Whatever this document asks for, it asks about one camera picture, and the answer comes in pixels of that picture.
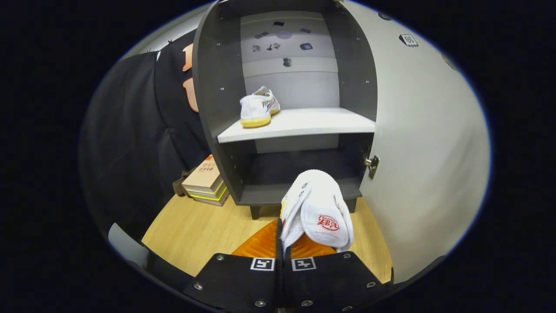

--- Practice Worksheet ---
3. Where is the white canvas shoe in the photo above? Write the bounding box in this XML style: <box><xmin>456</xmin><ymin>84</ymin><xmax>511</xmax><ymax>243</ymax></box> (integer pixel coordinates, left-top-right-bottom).
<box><xmin>240</xmin><ymin>86</ymin><xmax>281</xmax><ymax>128</ymax></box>
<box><xmin>279</xmin><ymin>170</ymin><xmax>354</xmax><ymax>255</ymax></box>

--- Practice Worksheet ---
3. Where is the black backdrop cloth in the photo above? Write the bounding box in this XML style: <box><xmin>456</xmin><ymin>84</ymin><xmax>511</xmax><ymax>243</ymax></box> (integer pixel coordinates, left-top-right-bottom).
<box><xmin>80</xmin><ymin>28</ymin><xmax>226</xmax><ymax>244</ymax></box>

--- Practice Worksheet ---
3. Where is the grey shoe cabinet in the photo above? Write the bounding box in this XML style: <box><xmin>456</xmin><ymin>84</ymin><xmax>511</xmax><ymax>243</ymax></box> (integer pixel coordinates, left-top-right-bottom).
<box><xmin>192</xmin><ymin>0</ymin><xmax>378</xmax><ymax>220</ymax></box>

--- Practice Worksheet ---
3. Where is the beige shoe cabinet door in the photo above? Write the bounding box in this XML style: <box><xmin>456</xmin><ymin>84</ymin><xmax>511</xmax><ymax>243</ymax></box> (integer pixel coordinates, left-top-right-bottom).
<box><xmin>339</xmin><ymin>0</ymin><xmax>491</xmax><ymax>285</ymax></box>

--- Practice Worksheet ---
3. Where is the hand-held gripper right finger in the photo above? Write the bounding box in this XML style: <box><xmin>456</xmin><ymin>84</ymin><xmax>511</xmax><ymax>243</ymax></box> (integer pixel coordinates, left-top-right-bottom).
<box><xmin>283</xmin><ymin>235</ymin><xmax>394</xmax><ymax>313</ymax></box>

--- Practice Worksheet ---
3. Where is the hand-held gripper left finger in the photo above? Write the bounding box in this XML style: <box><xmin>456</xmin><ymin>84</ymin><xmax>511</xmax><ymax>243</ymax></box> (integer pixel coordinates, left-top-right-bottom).
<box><xmin>182</xmin><ymin>217</ymin><xmax>285</xmax><ymax>313</ymax></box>

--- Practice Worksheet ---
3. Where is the yellow-edged book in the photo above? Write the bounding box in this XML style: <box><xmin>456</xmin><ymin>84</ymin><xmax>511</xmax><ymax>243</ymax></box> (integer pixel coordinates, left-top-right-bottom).
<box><xmin>187</xmin><ymin>182</ymin><xmax>230</xmax><ymax>207</ymax></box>

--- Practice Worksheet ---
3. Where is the beige orange book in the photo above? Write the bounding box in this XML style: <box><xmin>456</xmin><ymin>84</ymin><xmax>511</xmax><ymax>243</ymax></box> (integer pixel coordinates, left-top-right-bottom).
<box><xmin>182</xmin><ymin>154</ymin><xmax>223</xmax><ymax>194</ymax></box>

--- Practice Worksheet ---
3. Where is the dark brown object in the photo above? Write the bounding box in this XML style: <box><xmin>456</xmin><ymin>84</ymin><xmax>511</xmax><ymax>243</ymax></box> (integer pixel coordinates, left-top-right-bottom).
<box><xmin>172</xmin><ymin>170</ymin><xmax>192</xmax><ymax>196</ymax></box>

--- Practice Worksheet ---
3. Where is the grey panel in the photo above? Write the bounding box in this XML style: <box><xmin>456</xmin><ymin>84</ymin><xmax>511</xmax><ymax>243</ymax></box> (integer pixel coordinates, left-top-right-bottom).
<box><xmin>108</xmin><ymin>223</ymin><xmax>150</xmax><ymax>268</ymax></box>

